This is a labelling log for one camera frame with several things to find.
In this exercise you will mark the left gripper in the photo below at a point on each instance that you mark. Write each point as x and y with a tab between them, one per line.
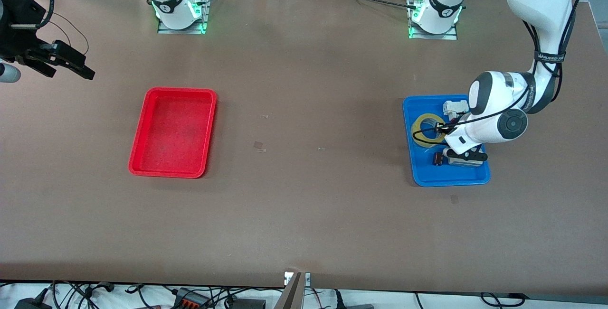
446	131

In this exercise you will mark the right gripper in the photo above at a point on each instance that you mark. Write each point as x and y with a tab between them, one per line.
18	37

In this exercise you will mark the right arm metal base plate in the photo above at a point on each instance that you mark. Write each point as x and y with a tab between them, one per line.
206	14

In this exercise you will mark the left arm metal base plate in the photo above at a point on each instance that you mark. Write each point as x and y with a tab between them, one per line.
451	36

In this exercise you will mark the black plug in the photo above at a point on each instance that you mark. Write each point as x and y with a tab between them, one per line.
338	297

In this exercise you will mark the metal camera mount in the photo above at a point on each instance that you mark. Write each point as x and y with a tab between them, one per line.
292	294

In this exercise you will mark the white circuit breaker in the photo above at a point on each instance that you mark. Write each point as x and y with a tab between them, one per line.
451	107

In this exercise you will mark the red plastic tray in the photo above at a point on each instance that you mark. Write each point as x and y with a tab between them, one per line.
173	133

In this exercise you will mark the small black cylindrical capacitor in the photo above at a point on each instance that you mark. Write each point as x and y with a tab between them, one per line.
438	159

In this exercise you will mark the blue plastic tray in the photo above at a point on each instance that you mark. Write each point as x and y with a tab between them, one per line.
427	173

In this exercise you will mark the black orange power strip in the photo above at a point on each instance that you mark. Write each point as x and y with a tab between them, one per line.
190	299

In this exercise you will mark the yellow tape roll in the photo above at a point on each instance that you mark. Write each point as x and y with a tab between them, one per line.
420	124

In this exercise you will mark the grey push-button switch box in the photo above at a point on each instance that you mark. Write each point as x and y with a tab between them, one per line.
468	164

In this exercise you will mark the black power adapter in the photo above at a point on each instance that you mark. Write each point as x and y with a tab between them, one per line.
31	304

